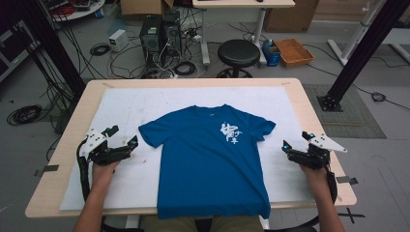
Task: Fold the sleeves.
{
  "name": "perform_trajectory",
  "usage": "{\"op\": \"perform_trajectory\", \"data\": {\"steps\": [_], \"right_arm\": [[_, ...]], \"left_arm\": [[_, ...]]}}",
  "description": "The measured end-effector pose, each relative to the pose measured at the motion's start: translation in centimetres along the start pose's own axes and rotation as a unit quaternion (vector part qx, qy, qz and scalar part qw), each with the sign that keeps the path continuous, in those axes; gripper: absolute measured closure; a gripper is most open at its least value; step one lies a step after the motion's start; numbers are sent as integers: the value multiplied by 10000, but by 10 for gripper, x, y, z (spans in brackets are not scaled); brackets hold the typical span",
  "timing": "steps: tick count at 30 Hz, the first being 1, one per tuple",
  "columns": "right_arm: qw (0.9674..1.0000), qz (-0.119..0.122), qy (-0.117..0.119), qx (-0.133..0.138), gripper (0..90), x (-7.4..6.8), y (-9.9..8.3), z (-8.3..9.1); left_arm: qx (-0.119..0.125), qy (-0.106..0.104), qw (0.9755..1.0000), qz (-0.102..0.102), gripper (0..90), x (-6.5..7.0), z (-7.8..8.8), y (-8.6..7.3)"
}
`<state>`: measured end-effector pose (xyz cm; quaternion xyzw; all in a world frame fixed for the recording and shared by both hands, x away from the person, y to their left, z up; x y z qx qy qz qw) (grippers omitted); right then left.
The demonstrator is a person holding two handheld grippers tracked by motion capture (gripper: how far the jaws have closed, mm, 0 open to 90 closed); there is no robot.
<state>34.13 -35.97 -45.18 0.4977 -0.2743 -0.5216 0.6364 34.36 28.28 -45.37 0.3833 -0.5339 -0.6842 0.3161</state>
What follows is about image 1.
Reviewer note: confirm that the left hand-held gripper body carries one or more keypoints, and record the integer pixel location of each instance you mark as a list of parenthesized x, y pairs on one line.
[(95, 141)]

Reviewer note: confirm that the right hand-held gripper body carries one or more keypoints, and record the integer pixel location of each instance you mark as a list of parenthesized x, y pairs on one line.
[(319, 143)]

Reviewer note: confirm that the blue t-shirt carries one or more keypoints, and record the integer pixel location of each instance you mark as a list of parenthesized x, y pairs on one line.
[(206, 161)]

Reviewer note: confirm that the person's left hand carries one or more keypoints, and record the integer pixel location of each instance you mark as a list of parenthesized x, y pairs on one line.
[(102, 174)]

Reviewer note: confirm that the person's right hand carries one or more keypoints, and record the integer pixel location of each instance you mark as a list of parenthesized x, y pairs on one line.
[(316, 177)]

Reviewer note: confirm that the white felt mat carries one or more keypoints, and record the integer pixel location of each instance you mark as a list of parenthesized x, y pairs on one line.
[(129, 109)]

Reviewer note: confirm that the grey floor mat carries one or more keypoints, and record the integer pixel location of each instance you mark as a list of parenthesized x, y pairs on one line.
[(348, 112)]

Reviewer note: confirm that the black tape strip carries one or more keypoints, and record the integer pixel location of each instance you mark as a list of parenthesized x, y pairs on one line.
[(48, 169), (346, 180)]

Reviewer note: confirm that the person's khaki pants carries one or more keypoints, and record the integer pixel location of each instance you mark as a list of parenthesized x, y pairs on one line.
[(167, 225)]

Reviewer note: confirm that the blue box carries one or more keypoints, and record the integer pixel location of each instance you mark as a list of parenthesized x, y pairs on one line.
[(271, 54)]

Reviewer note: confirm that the white power supply box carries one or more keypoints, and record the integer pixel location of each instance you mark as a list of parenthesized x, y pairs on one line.
[(118, 40)]

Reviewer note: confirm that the black computer tower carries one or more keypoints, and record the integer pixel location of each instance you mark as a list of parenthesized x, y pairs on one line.
[(171, 34), (150, 38)]

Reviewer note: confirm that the black round stool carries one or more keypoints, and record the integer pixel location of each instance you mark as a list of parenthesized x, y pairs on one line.
[(238, 53)]

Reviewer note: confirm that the white metal stand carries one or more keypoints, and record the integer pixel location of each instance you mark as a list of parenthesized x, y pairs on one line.
[(354, 35)]

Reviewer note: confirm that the large cardboard box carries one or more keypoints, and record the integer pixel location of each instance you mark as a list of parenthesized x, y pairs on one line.
[(290, 16)]

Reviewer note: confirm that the round white table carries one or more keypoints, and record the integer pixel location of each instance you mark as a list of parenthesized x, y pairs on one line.
[(80, 11)]

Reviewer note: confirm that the small cardboard box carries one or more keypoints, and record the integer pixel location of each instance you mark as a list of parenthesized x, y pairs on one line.
[(141, 7)]

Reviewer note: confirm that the white desk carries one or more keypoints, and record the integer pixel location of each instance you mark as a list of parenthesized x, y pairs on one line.
[(245, 3)]

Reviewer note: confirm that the black metal post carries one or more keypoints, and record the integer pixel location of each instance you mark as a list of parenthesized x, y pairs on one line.
[(361, 54), (54, 45)]

